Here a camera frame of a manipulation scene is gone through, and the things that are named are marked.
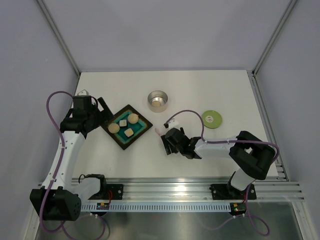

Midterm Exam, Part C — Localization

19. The dark square teal plate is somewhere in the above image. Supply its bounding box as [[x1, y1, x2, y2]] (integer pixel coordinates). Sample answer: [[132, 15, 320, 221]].
[[101, 104, 153, 150]]

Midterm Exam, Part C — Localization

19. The round bun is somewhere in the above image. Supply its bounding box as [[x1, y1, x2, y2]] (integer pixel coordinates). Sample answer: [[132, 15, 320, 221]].
[[127, 113, 139, 125], [151, 100, 162, 107], [108, 123, 120, 134]]

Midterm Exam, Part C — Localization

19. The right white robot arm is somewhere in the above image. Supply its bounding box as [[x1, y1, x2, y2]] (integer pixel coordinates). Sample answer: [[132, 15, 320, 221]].
[[160, 127, 280, 200]]

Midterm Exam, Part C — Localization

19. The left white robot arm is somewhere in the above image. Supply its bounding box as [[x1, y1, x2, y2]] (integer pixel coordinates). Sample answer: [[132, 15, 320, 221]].
[[29, 95, 114, 221]]

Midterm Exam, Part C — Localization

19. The round metal lunch tin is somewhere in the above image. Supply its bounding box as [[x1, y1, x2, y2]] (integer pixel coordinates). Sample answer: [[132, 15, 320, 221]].
[[147, 90, 169, 113]]

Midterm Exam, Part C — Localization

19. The small tofu cube upper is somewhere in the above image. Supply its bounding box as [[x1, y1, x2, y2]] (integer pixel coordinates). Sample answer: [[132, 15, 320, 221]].
[[119, 119, 127, 127]]

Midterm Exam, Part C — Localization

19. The round bun top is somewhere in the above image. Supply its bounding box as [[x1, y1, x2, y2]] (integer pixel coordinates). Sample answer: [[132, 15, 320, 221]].
[[127, 113, 139, 125]]

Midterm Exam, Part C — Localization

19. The tofu cube lower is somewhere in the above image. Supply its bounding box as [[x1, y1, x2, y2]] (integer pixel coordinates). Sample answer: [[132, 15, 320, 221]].
[[124, 128, 134, 138]]

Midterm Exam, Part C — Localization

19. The green round lid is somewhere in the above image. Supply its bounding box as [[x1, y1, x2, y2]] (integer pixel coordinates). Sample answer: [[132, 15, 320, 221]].
[[201, 110, 223, 129]]

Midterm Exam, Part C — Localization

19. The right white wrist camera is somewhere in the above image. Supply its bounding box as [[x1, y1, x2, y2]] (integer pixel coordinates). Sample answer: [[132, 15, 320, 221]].
[[163, 118, 179, 129]]

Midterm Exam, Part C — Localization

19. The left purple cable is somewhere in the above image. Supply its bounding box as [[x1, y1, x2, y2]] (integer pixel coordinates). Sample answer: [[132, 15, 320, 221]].
[[39, 91, 111, 240]]

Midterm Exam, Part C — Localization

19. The purple cable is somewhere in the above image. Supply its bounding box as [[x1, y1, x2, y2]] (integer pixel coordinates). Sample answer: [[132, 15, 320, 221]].
[[39, 91, 111, 240], [163, 109, 280, 237]]

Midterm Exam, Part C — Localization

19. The aluminium mounting rail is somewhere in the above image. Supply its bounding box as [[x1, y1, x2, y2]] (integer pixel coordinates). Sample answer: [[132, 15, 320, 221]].
[[81, 178, 305, 213]]

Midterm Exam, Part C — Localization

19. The right black base bracket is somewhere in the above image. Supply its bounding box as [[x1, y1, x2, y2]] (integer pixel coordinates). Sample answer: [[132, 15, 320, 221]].
[[209, 183, 257, 200]]

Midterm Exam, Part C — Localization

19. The black base bracket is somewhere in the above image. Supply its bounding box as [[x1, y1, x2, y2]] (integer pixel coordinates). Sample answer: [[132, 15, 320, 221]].
[[106, 184, 124, 201], [209, 183, 257, 200]]

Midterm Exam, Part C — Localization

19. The left black base bracket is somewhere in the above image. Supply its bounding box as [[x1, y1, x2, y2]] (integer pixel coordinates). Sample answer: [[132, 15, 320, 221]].
[[106, 184, 124, 201]]

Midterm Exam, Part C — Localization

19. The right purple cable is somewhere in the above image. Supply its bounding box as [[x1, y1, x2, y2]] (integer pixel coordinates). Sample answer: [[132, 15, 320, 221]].
[[163, 109, 280, 237]]

